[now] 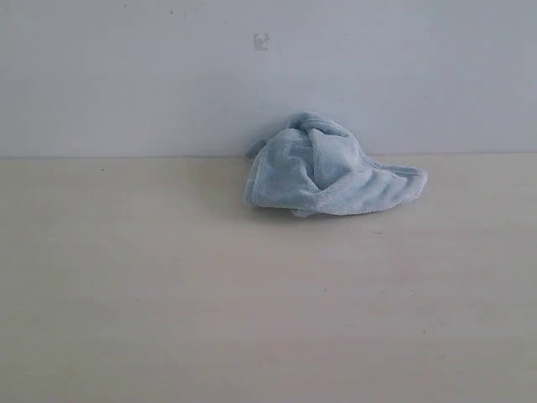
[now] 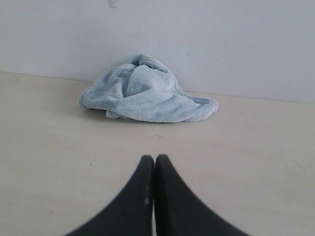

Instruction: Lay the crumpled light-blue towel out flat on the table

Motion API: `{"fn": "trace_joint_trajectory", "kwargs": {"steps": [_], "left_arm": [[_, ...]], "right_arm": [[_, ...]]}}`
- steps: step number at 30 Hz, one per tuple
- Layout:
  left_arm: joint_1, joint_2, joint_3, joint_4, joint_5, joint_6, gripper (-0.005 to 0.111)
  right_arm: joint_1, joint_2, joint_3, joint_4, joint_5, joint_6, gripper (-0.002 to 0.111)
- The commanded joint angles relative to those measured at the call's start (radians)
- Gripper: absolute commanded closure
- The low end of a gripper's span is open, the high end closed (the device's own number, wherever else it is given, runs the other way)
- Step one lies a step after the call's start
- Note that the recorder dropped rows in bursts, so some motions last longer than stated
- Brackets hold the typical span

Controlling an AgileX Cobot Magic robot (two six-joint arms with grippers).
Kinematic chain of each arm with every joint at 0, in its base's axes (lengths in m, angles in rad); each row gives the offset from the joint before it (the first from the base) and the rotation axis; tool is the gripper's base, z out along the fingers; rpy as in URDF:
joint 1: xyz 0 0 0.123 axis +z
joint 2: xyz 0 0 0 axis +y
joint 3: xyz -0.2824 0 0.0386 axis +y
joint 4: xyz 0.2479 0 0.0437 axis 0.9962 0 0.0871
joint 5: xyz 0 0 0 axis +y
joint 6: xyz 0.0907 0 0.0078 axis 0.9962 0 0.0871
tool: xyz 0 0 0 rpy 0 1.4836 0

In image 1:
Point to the light blue terry towel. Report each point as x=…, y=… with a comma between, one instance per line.
x=314, y=166

